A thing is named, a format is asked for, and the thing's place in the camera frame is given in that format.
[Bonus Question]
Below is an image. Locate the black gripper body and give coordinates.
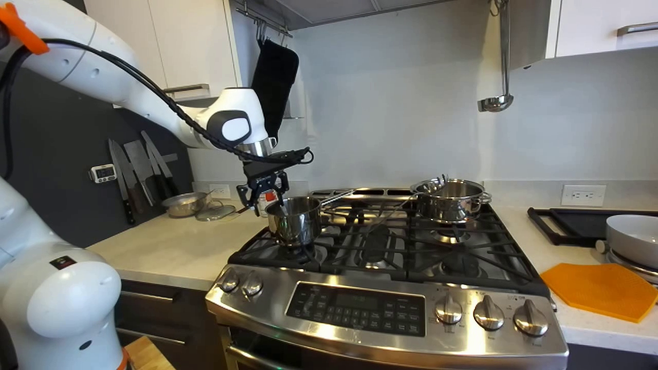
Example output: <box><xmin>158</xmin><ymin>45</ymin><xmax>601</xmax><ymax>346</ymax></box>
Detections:
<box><xmin>236</xmin><ymin>167</ymin><xmax>292</xmax><ymax>198</ymax></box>

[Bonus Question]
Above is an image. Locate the round steel trivet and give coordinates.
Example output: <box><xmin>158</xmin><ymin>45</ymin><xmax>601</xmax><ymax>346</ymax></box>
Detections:
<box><xmin>591</xmin><ymin>239</ymin><xmax>658</xmax><ymax>283</ymax></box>

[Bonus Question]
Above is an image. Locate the steel pot with side handles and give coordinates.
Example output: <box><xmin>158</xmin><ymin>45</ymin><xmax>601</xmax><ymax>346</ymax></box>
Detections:
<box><xmin>411</xmin><ymin>175</ymin><xmax>494</xmax><ymax>225</ymax></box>

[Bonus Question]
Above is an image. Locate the white wall outlet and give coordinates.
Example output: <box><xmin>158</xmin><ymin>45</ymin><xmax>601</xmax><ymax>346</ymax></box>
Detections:
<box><xmin>560</xmin><ymin>182</ymin><xmax>609</xmax><ymax>208</ymax></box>

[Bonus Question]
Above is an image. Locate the small metal bowl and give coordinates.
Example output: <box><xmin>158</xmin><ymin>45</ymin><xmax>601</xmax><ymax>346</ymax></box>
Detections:
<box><xmin>160</xmin><ymin>190</ymin><xmax>211</xmax><ymax>220</ymax></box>

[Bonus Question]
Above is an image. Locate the stainless steel gas range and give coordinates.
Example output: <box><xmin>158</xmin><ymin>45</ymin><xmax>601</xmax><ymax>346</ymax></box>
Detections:
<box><xmin>204</xmin><ymin>185</ymin><xmax>571</xmax><ymax>370</ymax></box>

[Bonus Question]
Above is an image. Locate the hanging steel ladle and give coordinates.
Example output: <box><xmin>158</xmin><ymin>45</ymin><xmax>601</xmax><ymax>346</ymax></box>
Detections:
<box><xmin>476</xmin><ymin>0</ymin><xmax>516</xmax><ymax>115</ymax></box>

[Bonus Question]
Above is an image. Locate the orange cable clip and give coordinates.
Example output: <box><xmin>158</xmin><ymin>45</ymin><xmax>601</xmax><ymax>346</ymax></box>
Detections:
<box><xmin>0</xmin><ymin>1</ymin><xmax>51</xmax><ymax>57</ymax></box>

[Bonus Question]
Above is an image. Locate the steel knife black handle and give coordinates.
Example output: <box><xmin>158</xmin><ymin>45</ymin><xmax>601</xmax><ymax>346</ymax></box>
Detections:
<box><xmin>106</xmin><ymin>138</ymin><xmax>141</xmax><ymax>223</ymax></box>
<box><xmin>124</xmin><ymin>140</ymin><xmax>158</xmax><ymax>208</ymax></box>
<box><xmin>139</xmin><ymin>130</ymin><xmax>176</xmax><ymax>198</ymax></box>

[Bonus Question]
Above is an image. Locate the black griddle tray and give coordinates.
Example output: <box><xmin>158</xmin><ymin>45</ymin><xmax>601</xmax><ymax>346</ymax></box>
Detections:
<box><xmin>527</xmin><ymin>205</ymin><xmax>658</xmax><ymax>248</ymax></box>

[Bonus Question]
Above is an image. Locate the white hanging cloth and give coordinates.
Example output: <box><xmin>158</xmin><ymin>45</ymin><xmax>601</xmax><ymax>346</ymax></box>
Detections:
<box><xmin>284</xmin><ymin>63</ymin><xmax>317</xmax><ymax>140</ymax></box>

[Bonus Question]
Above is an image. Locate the dark lower cabinet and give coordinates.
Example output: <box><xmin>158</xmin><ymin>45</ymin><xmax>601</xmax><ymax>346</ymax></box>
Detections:
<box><xmin>110</xmin><ymin>273</ymin><xmax>222</xmax><ymax>370</ymax></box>
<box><xmin>566</xmin><ymin>341</ymin><xmax>658</xmax><ymax>370</ymax></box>

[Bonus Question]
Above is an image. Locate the orange cutting mat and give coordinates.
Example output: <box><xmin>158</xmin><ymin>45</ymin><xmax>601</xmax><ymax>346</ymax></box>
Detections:
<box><xmin>538</xmin><ymin>261</ymin><xmax>658</xmax><ymax>325</ymax></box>

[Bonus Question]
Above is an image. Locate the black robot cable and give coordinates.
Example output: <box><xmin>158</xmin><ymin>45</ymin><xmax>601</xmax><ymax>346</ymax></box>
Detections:
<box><xmin>0</xmin><ymin>37</ymin><xmax>317</xmax><ymax>181</ymax></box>

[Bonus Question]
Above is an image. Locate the steel saucepan with long handle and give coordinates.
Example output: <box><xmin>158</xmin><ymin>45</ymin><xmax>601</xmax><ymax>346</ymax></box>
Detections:
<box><xmin>264</xmin><ymin>193</ymin><xmax>366</xmax><ymax>248</ymax></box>

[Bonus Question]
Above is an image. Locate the small white wall timer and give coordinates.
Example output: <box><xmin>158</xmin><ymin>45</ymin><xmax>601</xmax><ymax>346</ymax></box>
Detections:
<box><xmin>90</xmin><ymin>163</ymin><xmax>119</xmax><ymax>185</ymax></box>

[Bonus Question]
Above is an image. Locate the black oven mitt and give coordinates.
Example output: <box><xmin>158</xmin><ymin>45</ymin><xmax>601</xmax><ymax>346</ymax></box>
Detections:
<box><xmin>248</xmin><ymin>37</ymin><xmax>302</xmax><ymax>140</ymax></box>

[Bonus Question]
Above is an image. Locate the stove control knob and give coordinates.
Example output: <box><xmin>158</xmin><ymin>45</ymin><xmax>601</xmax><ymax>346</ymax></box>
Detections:
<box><xmin>433</xmin><ymin>293</ymin><xmax>466</xmax><ymax>326</ymax></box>
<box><xmin>218</xmin><ymin>270</ymin><xmax>242</xmax><ymax>293</ymax></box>
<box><xmin>240</xmin><ymin>273</ymin><xmax>265</xmax><ymax>299</ymax></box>
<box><xmin>470</xmin><ymin>293</ymin><xmax>508</xmax><ymax>333</ymax></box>
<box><xmin>512</xmin><ymin>297</ymin><xmax>550</xmax><ymax>338</ymax></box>

